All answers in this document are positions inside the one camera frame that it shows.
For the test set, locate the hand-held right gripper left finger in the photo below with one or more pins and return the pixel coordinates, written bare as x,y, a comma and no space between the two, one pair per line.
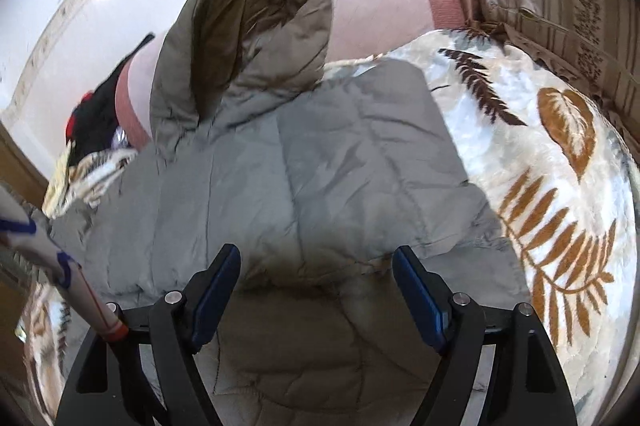
212,306

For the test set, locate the grey hooded puffer jacket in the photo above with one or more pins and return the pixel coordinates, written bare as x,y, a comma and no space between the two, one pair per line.
300,155

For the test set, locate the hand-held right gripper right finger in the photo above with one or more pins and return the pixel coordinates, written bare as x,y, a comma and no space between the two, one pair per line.
417,301

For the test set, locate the leaf print plush blanket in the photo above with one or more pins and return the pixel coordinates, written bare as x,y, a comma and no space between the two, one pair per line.
550,206

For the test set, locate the brown wooden furniture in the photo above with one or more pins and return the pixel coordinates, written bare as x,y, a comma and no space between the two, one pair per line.
22,165

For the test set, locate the black and red cloth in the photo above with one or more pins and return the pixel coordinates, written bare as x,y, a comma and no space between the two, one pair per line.
97,125

